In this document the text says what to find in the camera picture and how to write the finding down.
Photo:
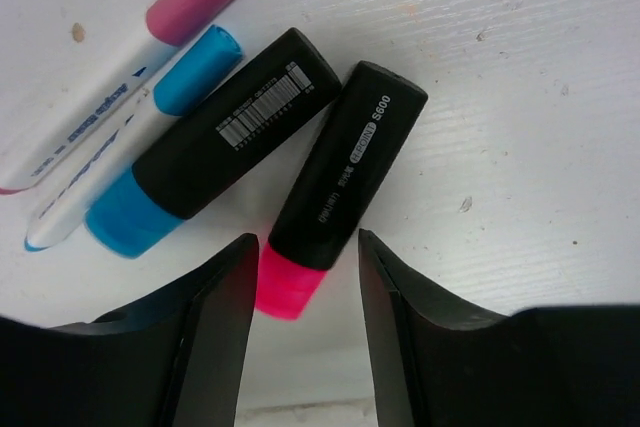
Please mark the black highlighter pink cap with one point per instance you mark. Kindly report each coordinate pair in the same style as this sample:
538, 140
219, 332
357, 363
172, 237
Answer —
363, 134

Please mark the black highlighter blue cap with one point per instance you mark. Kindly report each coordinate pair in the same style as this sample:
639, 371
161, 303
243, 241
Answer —
201, 156

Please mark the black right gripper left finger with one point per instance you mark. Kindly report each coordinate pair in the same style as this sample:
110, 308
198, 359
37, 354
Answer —
172, 358

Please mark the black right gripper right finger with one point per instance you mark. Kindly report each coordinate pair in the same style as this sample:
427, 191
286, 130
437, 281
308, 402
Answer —
440, 360

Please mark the white marker pink cap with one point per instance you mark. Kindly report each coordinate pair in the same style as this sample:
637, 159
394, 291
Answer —
168, 25

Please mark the white marker blue cap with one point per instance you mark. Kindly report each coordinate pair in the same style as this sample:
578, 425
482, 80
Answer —
129, 133

